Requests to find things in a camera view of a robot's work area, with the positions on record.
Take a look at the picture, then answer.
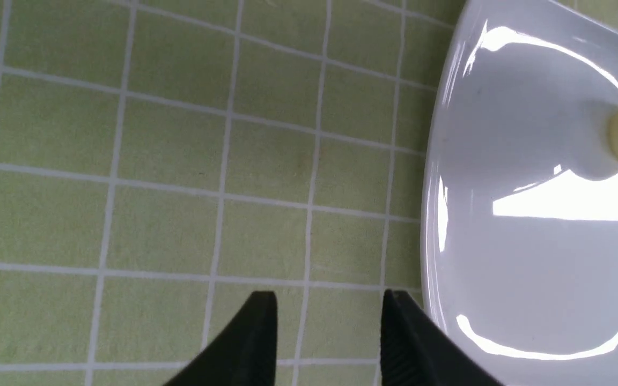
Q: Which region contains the white square plate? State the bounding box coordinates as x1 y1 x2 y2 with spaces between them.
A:
421 1 618 385

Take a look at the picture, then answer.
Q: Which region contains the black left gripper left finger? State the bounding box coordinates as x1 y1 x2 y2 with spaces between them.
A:
165 291 278 385

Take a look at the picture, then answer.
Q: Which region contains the green checkered tablecloth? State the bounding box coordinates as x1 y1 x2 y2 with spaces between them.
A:
0 1 618 385

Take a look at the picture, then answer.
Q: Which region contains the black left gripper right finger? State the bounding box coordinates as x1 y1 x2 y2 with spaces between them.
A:
380 289 501 385

